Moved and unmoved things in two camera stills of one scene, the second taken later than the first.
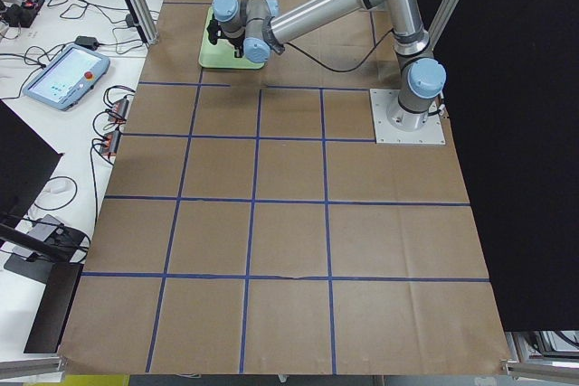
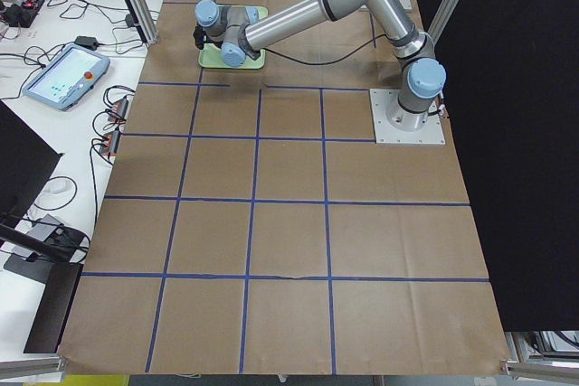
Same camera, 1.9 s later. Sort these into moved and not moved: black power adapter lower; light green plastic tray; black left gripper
Moved: black left gripper
Not moved: light green plastic tray; black power adapter lower
